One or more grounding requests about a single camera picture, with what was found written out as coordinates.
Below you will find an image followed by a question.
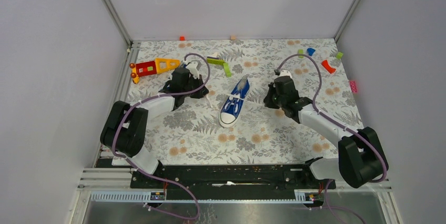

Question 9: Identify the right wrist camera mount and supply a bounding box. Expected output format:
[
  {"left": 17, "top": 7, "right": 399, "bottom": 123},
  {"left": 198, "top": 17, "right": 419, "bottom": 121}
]
[{"left": 274, "top": 69, "right": 292, "bottom": 79}]

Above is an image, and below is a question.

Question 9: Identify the purple cable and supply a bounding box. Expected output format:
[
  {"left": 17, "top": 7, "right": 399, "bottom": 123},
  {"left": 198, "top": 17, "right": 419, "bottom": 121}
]
[
  {"left": 274, "top": 54, "right": 389, "bottom": 224},
  {"left": 110, "top": 53, "right": 211, "bottom": 221}
]

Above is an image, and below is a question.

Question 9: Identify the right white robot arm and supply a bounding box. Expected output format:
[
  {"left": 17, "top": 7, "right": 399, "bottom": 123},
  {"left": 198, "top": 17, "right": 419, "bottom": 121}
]
[{"left": 263, "top": 76, "right": 389, "bottom": 188}]

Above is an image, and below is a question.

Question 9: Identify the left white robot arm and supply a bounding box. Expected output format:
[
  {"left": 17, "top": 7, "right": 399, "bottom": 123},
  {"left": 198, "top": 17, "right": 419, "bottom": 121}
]
[{"left": 99, "top": 64, "right": 209, "bottom": 188}]

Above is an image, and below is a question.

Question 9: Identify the blue wedge block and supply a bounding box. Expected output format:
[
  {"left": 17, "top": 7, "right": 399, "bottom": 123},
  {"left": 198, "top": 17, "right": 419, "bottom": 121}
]
[{"left": 307, "top": 48, "right": 316, "bottom": 56}]

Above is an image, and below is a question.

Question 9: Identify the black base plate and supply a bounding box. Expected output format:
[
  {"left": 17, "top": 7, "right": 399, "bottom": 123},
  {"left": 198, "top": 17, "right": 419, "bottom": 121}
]
[{"left": 130, "top": 164, "right": 337, "bottom": 198}]

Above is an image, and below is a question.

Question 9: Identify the red yellow toy frame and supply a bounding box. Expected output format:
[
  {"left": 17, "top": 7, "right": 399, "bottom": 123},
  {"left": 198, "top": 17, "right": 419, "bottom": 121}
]
[{"left": 129, "top": 58, "right": 180, "bottom": 84}]

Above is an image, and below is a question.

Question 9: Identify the pink lego brick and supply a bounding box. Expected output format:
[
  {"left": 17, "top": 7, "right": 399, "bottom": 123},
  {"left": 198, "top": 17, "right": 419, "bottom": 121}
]
[{"left": 349, "top": 80, "right": 358, "bottom": 94}]

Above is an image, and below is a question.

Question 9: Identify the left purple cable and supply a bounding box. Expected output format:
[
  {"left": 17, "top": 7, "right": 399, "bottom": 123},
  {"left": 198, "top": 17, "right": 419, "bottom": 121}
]
[{"left": 110, "top": 53, "right": 211, "bottom": 221}]

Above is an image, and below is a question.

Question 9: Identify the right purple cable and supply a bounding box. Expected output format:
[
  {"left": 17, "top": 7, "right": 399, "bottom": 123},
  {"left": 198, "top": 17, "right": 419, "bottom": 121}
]
[{"left": 274, "top": 54, "right": 389, "bottom": 224}]

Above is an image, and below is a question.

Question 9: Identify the blue sneaker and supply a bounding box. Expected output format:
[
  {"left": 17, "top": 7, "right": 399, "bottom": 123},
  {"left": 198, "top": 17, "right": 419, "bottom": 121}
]
[{"left": 205, "top": 74, "right": 276, "bottom": 129}]

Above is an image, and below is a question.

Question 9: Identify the green block short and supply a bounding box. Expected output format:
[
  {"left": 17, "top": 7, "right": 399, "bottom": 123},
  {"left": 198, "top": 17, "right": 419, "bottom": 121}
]
[{"left": 223, "top": 63, "right": 232, "bottom": 77}]

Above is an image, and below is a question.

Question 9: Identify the green block long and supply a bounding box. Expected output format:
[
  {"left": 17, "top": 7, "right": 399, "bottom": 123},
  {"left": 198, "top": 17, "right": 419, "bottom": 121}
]
[{"left": 206, "top": 57, "right": 226, "bottom": 65}]

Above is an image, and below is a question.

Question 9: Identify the grey slotted cable duct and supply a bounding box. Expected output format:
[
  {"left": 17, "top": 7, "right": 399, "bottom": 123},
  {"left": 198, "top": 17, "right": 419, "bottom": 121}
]
[{"left": 90, "top": 190, "right": 323, "bottom": 204}]

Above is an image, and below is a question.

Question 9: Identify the red arch block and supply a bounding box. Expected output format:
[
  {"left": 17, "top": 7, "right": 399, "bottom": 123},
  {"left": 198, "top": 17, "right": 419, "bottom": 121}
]
[{"left": 321, "top": 60, "right": 336, "bottom": 74}]

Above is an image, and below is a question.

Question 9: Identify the floral table mat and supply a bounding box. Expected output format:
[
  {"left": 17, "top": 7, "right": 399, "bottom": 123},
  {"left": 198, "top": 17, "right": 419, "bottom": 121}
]
[{"left": 136, "top": 38, "right": 363, "bottom": 165}]

